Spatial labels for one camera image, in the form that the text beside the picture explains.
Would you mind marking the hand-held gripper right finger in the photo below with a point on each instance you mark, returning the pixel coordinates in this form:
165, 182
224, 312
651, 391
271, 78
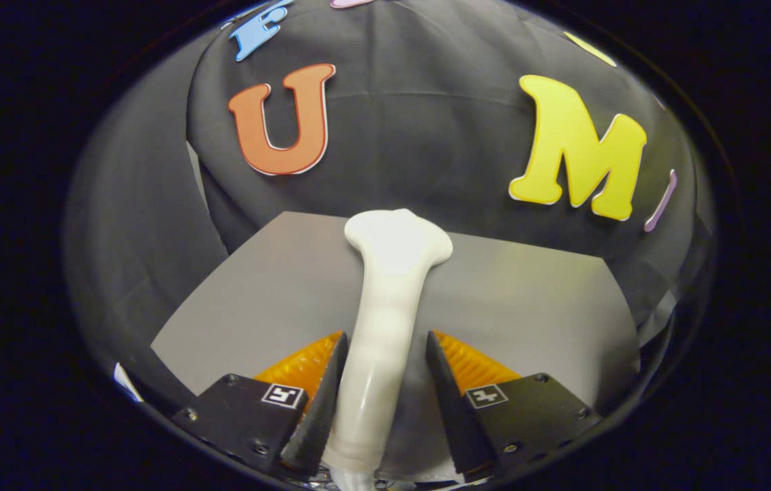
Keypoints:
445, 409

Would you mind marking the grey cabinet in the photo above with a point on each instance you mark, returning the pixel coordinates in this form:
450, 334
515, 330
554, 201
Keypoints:
528, 307

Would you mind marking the white garment steamer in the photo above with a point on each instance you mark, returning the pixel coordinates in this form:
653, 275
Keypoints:
385, 327

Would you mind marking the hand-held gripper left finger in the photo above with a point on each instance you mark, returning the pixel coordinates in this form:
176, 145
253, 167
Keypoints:
324, 409

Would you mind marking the black backdrop cloth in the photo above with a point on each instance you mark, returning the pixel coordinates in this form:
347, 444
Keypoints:
426, 136

